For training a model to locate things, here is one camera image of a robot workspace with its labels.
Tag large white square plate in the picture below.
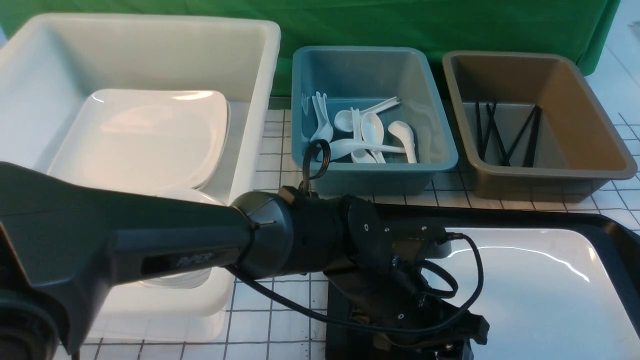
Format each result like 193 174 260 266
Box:
446 227 640 360

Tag white spoon long diagonal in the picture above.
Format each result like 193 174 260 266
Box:
328 138 406 162

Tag green cloth backdrop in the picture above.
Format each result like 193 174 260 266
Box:
0 0 620 97

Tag white spoon far left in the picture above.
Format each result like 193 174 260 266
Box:
309 91 334 142

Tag stacked white bowls in tub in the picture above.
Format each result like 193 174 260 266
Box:
136 268 211 289

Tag brown plastic bin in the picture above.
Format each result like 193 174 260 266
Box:
442 51 638 203

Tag white soup spoon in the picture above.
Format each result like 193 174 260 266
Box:
387 120 418 164

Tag white small bowl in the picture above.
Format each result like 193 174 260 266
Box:
157 187 226 207

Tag teal plastic bin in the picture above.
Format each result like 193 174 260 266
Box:
291 46 458 196

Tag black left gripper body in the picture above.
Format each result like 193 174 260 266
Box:
324 197 490 360

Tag large white plastic tub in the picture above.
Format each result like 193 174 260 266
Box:
1 13 281 315

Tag black chopstick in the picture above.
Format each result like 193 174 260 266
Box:
475 101 486 161
503 105 538 167
522 104 542 167
486 101 511 167

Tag black serving tray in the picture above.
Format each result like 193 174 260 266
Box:
325 202 640 360

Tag stacked white plates in tub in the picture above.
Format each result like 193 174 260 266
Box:
46 88 231 195

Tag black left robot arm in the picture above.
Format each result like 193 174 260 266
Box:
1 162 490 360

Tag white spoon centre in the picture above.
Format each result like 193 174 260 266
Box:
360 112 385 145

